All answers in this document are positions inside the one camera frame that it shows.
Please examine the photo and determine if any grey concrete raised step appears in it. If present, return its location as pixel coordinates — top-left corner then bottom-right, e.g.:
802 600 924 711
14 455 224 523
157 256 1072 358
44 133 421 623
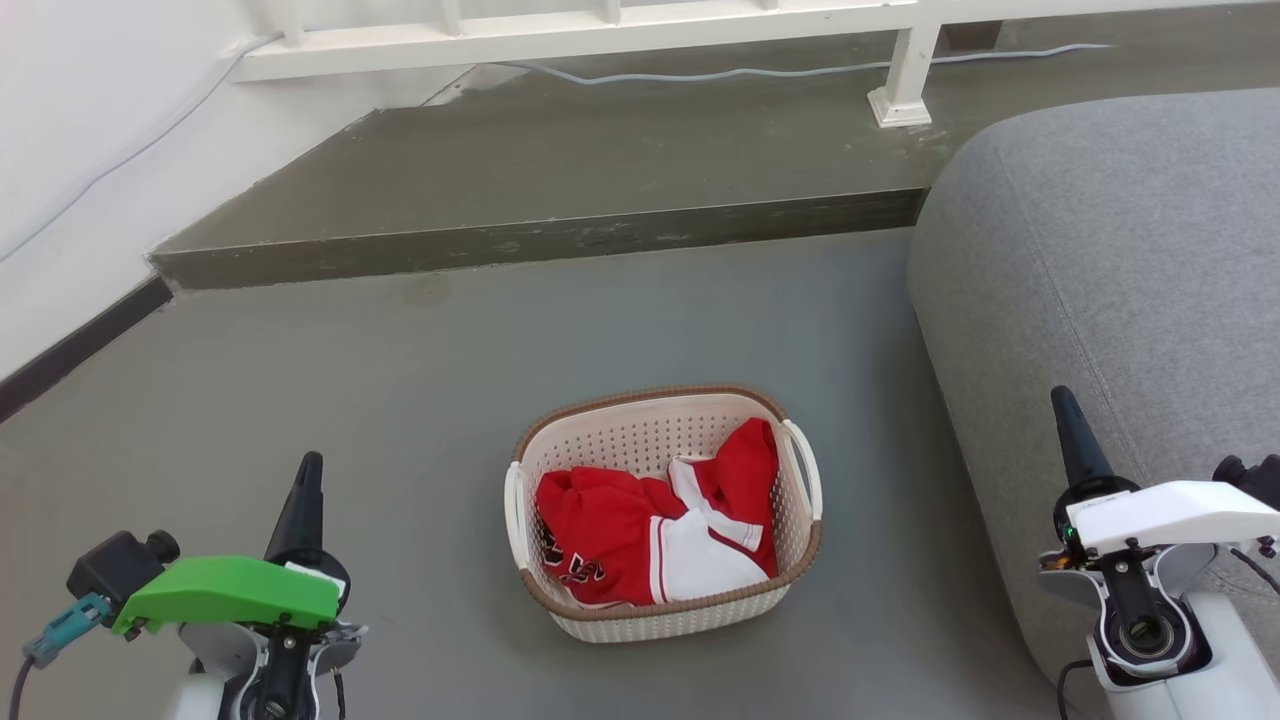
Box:
148 20 1280 291

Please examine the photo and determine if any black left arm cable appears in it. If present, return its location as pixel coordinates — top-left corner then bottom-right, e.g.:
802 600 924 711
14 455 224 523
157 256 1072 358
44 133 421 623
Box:
7 655 37 720

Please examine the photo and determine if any light grey cable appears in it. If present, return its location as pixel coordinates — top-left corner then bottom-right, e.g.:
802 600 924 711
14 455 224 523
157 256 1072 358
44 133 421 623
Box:
0 30 1113 263

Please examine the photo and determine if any red and white jersey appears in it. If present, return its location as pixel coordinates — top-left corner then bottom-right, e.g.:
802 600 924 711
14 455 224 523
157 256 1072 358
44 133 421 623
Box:
536 418 781 609

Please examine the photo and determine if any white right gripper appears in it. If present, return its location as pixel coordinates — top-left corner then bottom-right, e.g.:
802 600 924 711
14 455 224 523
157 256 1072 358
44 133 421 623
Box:
1050 386 1280 558

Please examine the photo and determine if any grey fabric sofa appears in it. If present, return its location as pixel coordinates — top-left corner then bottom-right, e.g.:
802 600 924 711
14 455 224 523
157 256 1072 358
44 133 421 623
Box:
907 87 1280 720

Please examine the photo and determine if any cream plastic laundry basket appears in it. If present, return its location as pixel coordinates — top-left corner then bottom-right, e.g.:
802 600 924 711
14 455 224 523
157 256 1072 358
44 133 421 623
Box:
503 385 824 643

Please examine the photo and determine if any teal cable connector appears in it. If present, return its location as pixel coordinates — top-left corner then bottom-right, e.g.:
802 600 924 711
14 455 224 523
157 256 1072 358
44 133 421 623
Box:
22 593 113 668

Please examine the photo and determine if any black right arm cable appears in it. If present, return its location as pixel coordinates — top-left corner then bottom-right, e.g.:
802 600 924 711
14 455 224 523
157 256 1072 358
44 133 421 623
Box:
1056 658 1097 720

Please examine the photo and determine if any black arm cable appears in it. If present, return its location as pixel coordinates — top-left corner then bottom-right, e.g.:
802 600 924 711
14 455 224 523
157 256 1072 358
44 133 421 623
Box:
1056 658 1097 720
7 655 37 720

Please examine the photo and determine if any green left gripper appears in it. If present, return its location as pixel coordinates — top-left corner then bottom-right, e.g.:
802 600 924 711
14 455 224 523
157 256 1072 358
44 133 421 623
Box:
112 452 352 639

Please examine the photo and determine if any black wall baseboard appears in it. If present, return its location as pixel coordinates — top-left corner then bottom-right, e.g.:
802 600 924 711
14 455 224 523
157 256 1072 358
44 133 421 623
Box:
0 275 174 423

